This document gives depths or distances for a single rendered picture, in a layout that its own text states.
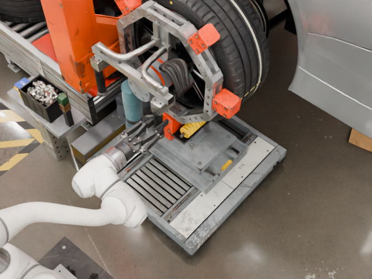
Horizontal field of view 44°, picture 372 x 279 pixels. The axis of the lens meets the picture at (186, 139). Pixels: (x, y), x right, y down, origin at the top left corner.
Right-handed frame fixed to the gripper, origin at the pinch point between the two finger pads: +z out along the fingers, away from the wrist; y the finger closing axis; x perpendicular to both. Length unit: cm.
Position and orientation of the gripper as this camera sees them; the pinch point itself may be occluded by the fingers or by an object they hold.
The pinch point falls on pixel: (158, 123)
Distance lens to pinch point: 182.9
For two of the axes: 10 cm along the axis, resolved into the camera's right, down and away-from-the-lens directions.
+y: 7.5, 5.4, -3.9
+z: 6.7, -5.9, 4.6
